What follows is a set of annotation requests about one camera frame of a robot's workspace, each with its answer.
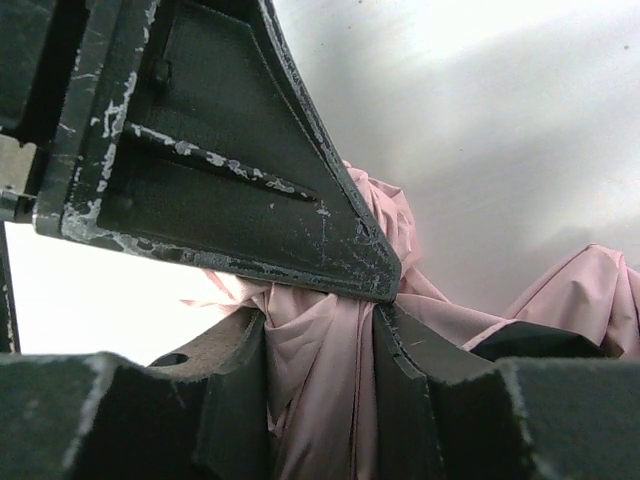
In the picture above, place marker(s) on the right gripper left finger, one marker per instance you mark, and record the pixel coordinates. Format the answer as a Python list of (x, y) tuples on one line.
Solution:
[(198, 412)]

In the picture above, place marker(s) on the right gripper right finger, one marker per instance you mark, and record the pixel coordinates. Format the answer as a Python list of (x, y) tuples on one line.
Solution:
[(444, 413)]

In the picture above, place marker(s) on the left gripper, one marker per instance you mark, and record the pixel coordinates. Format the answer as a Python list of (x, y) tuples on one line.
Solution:
[(50, 73)]

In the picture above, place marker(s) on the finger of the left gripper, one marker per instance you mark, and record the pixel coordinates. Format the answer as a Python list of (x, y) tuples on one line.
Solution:
[(188, 136)]

